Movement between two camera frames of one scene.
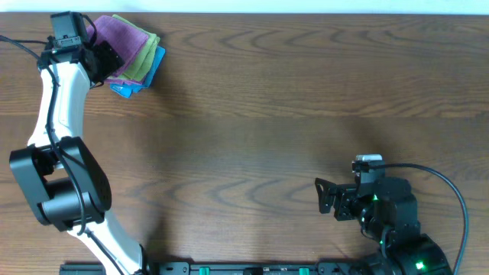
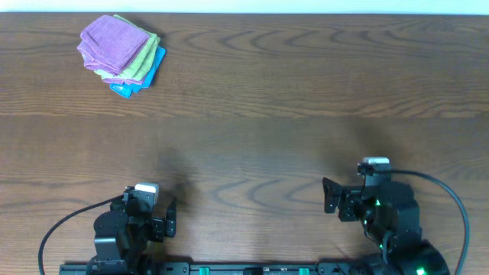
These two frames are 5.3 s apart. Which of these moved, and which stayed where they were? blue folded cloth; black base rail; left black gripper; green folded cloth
Moved: left black gripper
Stayed: black base rail; blue folded cloth; green folded cloth
